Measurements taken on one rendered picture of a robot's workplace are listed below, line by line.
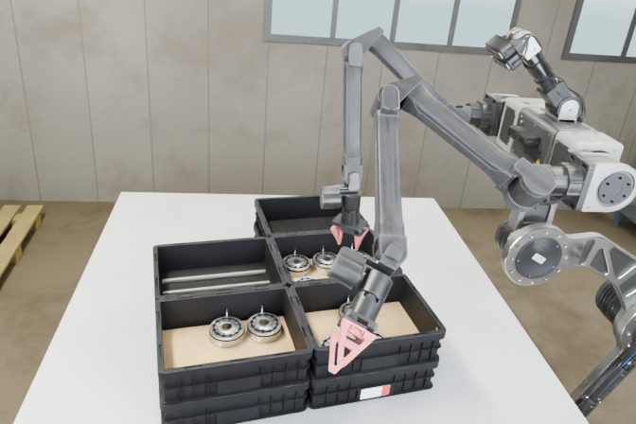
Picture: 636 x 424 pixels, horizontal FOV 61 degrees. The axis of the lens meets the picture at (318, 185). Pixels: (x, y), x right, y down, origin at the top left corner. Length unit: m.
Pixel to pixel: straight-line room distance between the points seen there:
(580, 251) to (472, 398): 0.54
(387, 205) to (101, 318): 1.17
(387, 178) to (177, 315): 0.81
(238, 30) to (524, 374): 2.73
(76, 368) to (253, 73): 2.50
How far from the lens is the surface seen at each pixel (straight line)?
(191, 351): 1.63
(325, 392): 1.63
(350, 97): 1.65
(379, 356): 1.60
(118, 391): 1.74
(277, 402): 1.59
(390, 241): 1.11
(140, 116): 3.97
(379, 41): 1.67
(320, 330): 1.71
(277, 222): 2.25
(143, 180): 4.15
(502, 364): 1.96
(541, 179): 1.30
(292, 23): 3.74
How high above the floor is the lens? 1.93
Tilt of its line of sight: 25 degrees down
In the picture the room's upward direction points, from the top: 5 degrees clockwise
